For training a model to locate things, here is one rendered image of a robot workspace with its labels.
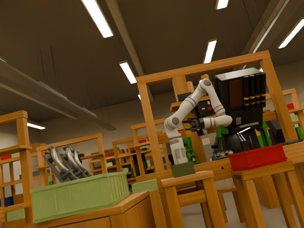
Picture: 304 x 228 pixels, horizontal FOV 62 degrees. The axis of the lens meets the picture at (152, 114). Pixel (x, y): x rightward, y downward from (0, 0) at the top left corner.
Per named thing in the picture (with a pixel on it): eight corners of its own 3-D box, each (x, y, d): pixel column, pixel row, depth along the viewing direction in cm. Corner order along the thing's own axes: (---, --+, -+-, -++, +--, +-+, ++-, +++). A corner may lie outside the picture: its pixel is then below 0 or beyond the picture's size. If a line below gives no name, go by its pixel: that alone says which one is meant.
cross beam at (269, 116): (277, 118, 273) (274, 110, 275) (159, 144, 269) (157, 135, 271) (275, 119, 277) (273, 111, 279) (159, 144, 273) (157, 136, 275)
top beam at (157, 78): (271, 57, 279) (268, 49, 281) (137, 84, 274) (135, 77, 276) (267, 60, 288) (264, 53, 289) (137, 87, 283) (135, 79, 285)
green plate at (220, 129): (228, 139, 222) (228, 116, 227) (219, 139, 223) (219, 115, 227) (225, 141, 234) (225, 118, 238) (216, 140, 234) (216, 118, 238)
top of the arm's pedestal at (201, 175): (214, 177, 155) (212, 170, 156) (163, 187, 154) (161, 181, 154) (203, 176, 186) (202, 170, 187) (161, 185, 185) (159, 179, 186)
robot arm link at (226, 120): (212, 125, 179) (210, 128, 187) (234, 122, 179) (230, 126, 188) (211, 116, 181) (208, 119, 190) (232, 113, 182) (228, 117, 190)
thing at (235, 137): (261, 150, 236) (250, 115, 244) (230, 157, 235) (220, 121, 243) (254, 151, 254) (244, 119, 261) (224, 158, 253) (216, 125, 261)
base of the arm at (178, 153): (189, 161, 169) (183, 136, 173) (176, 164, 167) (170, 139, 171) (185, 162, 178) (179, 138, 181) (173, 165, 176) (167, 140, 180)
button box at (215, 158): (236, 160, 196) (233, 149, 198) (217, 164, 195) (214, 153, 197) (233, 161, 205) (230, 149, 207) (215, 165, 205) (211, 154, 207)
